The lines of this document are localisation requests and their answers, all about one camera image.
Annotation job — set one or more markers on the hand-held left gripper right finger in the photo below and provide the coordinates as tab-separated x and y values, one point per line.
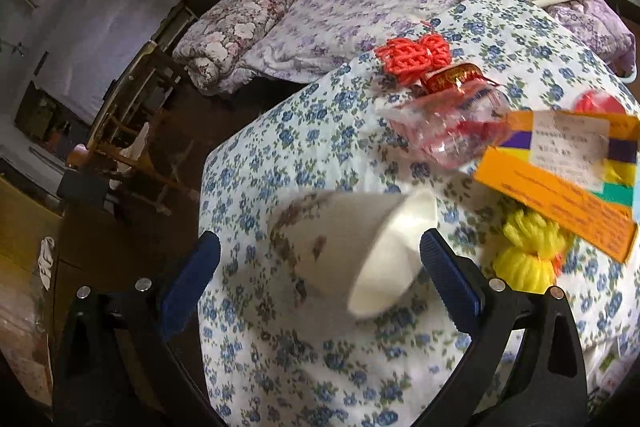
450	277

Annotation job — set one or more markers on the clear plastic bag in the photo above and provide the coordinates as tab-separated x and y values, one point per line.
450	127

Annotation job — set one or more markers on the purple blanket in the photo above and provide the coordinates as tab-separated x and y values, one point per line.
595	27

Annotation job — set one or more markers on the purple floral bed sheet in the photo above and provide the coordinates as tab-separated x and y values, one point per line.
350	7

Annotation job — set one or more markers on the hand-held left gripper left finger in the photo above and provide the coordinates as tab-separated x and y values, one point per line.
192	277

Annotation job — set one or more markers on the yellow yarn bundle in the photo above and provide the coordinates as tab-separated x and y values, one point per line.
525	267

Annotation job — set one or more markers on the wooden chair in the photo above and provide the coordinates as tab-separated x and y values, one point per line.
125	137

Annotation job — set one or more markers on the folded pink floral quilt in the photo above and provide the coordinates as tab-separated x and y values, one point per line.
235	22

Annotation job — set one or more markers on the blue floral table cloth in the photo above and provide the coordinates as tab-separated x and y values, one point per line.
300	357

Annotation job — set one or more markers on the orange cardboard box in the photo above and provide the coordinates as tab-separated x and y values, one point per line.
550	207

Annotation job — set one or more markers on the white floral ceramic cup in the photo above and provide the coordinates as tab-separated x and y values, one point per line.
350	232

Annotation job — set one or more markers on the red candy packet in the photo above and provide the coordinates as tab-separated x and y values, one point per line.
450	79

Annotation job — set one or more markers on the red crochet piece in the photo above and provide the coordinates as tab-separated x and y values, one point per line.
405	57

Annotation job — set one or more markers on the red round object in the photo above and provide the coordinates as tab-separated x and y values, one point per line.
597	102

